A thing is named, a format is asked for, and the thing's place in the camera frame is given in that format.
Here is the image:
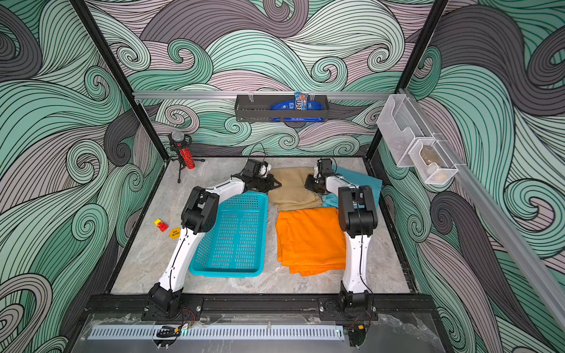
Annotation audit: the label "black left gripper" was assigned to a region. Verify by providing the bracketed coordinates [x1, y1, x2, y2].
[253, 175, 283, 194]

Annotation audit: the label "teal cloth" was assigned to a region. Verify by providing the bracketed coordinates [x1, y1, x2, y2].
[322, 167, 383, 208]

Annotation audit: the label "khaki pants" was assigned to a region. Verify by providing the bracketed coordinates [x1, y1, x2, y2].
[268, 167, 322, 212]

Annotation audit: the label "orange cloth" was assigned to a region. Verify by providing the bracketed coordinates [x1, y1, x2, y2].
[276, 207, 346, 277]

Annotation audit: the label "teal plastic basket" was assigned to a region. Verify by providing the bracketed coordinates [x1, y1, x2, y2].
[189, 191, 269, 278]

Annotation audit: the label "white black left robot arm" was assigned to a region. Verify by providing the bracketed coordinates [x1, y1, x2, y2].
[149, 159, 281, 319]

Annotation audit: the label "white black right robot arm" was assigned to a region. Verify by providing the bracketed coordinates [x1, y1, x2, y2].
[305, 158, 378, 316]

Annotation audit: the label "blue snack package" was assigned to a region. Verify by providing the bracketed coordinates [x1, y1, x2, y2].
[269, 93, 325, 122]

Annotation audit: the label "black microphone tripod stand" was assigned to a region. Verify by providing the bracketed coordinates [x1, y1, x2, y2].
[168, 130, 205, 183]

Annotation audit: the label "red glitter microphone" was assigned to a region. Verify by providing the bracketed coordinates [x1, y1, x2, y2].
[169, 130, 195, 169]

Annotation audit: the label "yellow round token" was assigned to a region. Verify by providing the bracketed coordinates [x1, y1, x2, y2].
[169, 228, 181, 239]

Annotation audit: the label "red yellow toy block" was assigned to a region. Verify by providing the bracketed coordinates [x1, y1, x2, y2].
[154, 219, 169, 232]

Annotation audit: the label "small clear plastic bin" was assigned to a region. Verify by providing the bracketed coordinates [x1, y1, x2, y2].
[408, 138, 458, 186]

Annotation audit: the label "black wall shelf tray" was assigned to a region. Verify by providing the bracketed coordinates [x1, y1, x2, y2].
[235, 94, 330, 122]

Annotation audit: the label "clear plastic wall bin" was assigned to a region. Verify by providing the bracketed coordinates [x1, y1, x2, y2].
[378, 94, 425, 168]

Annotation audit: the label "black corner frame post left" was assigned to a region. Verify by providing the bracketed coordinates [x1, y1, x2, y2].
[69, 0, 170, 162]

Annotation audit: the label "black corner frame post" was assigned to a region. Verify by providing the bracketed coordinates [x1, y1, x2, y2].
[69, 0, 170, 162]
[364, 0, 450, 159]

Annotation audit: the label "aluminium rail back wall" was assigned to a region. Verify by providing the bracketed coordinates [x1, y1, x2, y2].
[132, 90, 392, 101]

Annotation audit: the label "aluminium rail wall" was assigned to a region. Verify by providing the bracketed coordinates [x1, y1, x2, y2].
[132, 90, 392, 101]
[399, 88, 564, 329]

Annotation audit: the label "white slotted cable duct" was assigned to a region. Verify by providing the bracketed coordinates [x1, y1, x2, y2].
[86, 324, 345, 341]

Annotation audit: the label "black corner frame post right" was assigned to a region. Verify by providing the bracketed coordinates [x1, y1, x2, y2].
[364, 0, 450, 159]

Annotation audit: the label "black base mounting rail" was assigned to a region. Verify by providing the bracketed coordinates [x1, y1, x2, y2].
[82, 294, 436, 323]

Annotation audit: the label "aluminium rail right wall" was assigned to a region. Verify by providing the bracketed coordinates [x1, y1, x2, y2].
[399, 88, 564, 329]

